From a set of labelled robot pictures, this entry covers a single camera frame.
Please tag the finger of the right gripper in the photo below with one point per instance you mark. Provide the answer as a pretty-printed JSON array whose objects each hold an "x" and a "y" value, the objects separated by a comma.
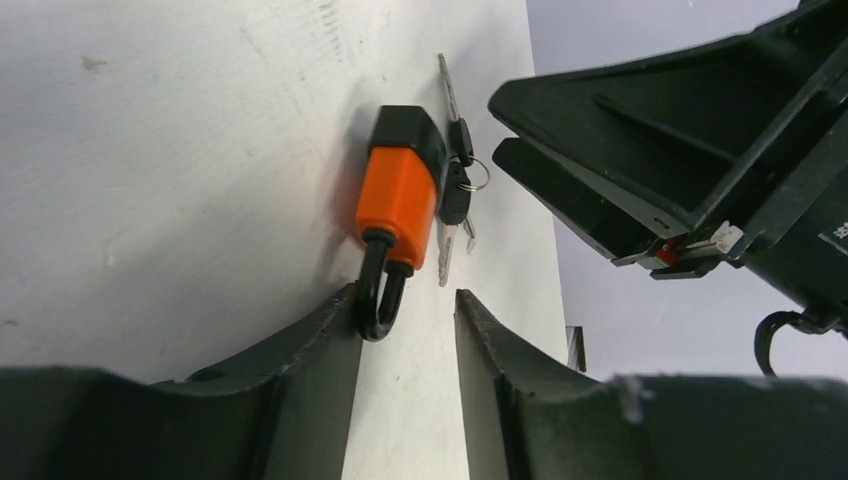
[{"x": 602, "y": 225}]

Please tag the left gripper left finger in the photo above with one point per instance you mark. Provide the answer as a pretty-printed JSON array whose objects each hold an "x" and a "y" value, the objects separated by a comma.
[{"x": 280, "y": 409}]

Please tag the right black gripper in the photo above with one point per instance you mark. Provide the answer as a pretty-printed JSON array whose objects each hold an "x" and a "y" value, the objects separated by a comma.
[{"x": 752, "y": 127}]

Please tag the orange padlock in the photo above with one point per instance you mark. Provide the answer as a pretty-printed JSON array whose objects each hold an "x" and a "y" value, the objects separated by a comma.
[{"x": 401, "y": 192}]

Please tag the orange padlock key bunch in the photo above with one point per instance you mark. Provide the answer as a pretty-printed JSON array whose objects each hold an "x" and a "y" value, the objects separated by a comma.
[{"x": 455, "y": 206}]

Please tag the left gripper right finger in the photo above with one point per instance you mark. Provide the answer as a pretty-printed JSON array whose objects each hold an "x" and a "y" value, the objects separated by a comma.
[{"x": 527, "y": 416}]

